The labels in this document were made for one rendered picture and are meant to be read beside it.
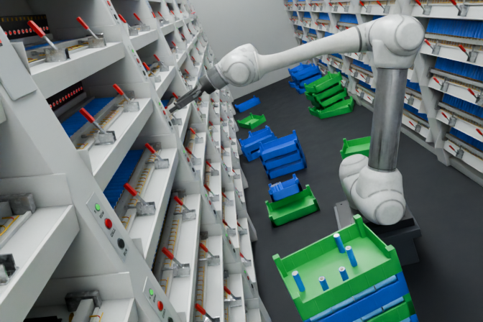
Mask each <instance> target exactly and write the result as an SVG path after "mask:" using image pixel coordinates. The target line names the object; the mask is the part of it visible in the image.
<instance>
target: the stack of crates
mask: <svg viewBox="0 0 483 322"><path fill-rule="evenodd" d="M258 155H259V158H260V159H261V161H262V164H263V166H264V169H265V171H266V173H267V176H268V178H269V180H271V179H273V178H277V177H280V176H282V175H286V174H288V173H292V172H295V171H298V170H302V169H304V168H307V165H306V161H305V155H304V153H303V149H302V147H301V145H300V142H299V139H298V136H297V134H296V132H295V130H293V134H290V135H287V136H285V137H281V138H279V139H276V140H273V141H271V142H267V143H264V144H262V143H261V142H259V152H258Z"/></svg>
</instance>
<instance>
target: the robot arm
mask: <svg viewBox="0 0 483 322"><path fill-rule="evenodd" d="M424 39H425V30H424V28H423V25H422V24H421V23H420V22H419V21H418V20H417V19H416V18H415V17H412V16H410V15H407V14H391V15H387V16H385V17H381V18H379V19H376V20H373V21H370V22H367V23H363V24H360V25H358V26H355V27H351V28H349V29H346V30H344V31H342V32H339V33H337V34H333V35H331V36H328V37H324V38H322V39H319V40H315V41H312V42H309V43H306V44H304V45H301V46H298V47H294V48H292V49H289V50H286V51H284V52H279V53H276V54H273V55H259V53H258V52H257V50H256V48H255V47H254V46H253V45H251V44H245V45H242V46H239V47H238V48H236V49H234V50H232V51H231V52H230V53H228V54H227V55H226V56H224V57H223V58H222V59H221V61H220V62H219V63H217V64H215V65H214V66H213V67H212V68H210V69H209V70H207V71H206V73H207V75H203V76H202V77H200V78H199V79H198V80H199V83H200V85H199V86H195V87H194V88H193V89H191V90H190V91H189V92H187V93H186V94H184V95H183V96H181V97H180V98H179V99H178V100H177V101H175V102H174V103H172V104H170V105H169V106H168V107H167V109H165V110H166V112H167V115H168V116H170V115H172V114H174V113H175V112H176V111H178V110H181V109H182V108H183V107H184V106H186V105H188V104H189V103H190V102H192V101H194V100H196V99H197V98H199V97H200V96H202V93H203V92H204V91H205V92H206V93H207V94H211V93H213V92H214V91H215V90H216V89H218V90H220V89H222V88H223V87H224V86H226V85H228V84H231V85H233V86H236V87H243V86H248V85H249V84H251V83H254V82H256V81H260V80H261V78H262V76H263V75H264V74H266V73H268V72H271V71H274V70H278V69H281V68H284V67H287V66H289V65H294V64H296V63H300V62H303V61H305V60H309V59H311V58H315V57H318V56H322V55H327V54H334V53H357V52H373V55H374V64H375V65H376V67H378V70H377V83H376V91H375V97H374V111H373V118H372V132H371V139H370V146H369V158H368V157H366V156H364V155H361V154H357V155H351V156H349V157H347V158H345V159H344V160H343V161H342V163H341V164H340V168H339V178H340V181H341V185H342V188H343V190H344V193H345V196H346V199H347V201H348V202H349V207H350V209H351V221H350V224H353V223H355V221H354V218H353V216H355V215H357V214H359V215H360V216H361V217H362V221H363V223H364V224H365V223H368V222H372V223H374V224H378V225H392V224H396V223H397V222H399V221H400V220H401V219H402V217H403V216H404V213H405V206H406V202H405V199H404V193H403V177H402V175H401V173H400V171H399V170H398V169H397V168H396V164H397V153H398V147H399V141H400V130H401V124H402V117H403V106H404V100H405V89H406V83H407V77H408V68H410V67H411V66H412V65H413V63H414V60H415V58H416V55H417V54H418V51H419V49H420V48H421V46H422V45H423V42H424Z"/></svg>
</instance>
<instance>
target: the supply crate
mask: <svg viewBox="0 0 483 322"><path fill-rule="evenodd" d="M353 218H354V221H355V223H353V224H351V225H349V226H347V227H345V228H343V229H341V230H339V231H337V232H335V233H333V234H331V235H329V236H327V237H325V238H323V239H321V240H319V241H317V242H315V243H313V244H311V245H309V246H307V247H305V248H303V249H300V250H298V251H296V252H294V253H292V254H290V255H288V256H286V257H284V258H282V259H280V257H279V255H278V254H276V255H274V256H272V258H273V259H274V261H275V264H276V266H277V268H278V270H279V272H280V275H281V277H282V279H283V281H284V283H285V285H286V287H287V289H288V292H289V294H290V296H291V298H292V299H293V302H294V304H295V306H296V308H297V310H298V312H299V314H300V317H301V318H302V320H303V321H305V320H307V319H309V318H311V317H313V316H315V315H317V314H319V313H321V312H323V311H325V310H326V309H328V308H330V307H332V306H334V305H336V304H338V303H340V302H342V301H344V300H346V299H348V298H350V297H352V296H354V295H356V294H358V293H360V292H362V291H363V290H366V289H367V288H370V287H371V286H373V285H376V284H377V283H379V282H382V281H383V280H386V279H387V278H389V277H392V276H393V275H396V274H397V273H399V272H401V271H402V268H401V265H400V261H399V259H398V256H397V252H396V250H395V248H394V247H393V246H392V245H389V246H387V245H386V244H385V243H384V242H383V241H382V240H381V239H380V238H379V237H378V236H377V235H376V234H375V233H374V232H373V231H372V230H370V229H369V228H368V227H367V226H366V225H365V224H364V223H363V221H362V217H361V216H360V215H359V214H357V215H355V216H353ZM334 234H339V235H340V237H341V240H342V243H343V245H344V248H346V247H347V246H351V248H352V250H353V253H354V256H355V258H356V261H357V266H356V267H352V265H351V263H350V261H349V258H348V255H347V253H346V251H345V252H344V253H340V252H339V248H338V247H337V244H336V241H335V239H334ZM340 267H345V269H346V272H347V274H348V276H349V279H348V280H345V281H343V280H342V278H341V275H340V272H339V268H340ZM294 271H298V274H299V275H300V278H301V280H302V282H303V284H304V287H305V290H304V291H303V292H300V291H299V289H298V286H297V285H296V283H295V280H294V278H293V275H292V273H293V272H294ZM321 276H324V277H325V278H326V282H327V283H328V286H329V289H327V290H325V291H323V289H322V287H321V284H320V282H319V280H318V278H319V277H321Z"/></svg>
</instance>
